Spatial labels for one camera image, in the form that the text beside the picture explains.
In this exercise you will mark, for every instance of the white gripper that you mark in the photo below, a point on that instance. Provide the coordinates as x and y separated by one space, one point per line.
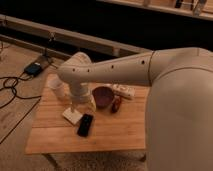
80 94

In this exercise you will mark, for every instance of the dark red ceramic bowl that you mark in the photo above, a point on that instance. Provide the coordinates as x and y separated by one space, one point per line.
103 96

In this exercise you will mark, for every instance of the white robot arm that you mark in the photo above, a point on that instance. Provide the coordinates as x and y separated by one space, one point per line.
179 106

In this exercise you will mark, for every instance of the black remote control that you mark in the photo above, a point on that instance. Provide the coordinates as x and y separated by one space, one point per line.
85 124

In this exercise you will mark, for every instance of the translucent plastic cup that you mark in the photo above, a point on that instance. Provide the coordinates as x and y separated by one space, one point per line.
57 87

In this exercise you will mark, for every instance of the small brown bottle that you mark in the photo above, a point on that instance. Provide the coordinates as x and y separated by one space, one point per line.
116 104

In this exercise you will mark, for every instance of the black power adapter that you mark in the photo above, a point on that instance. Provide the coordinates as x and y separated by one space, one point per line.
33 69

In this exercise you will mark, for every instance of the wooden table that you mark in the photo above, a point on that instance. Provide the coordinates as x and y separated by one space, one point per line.
101 130

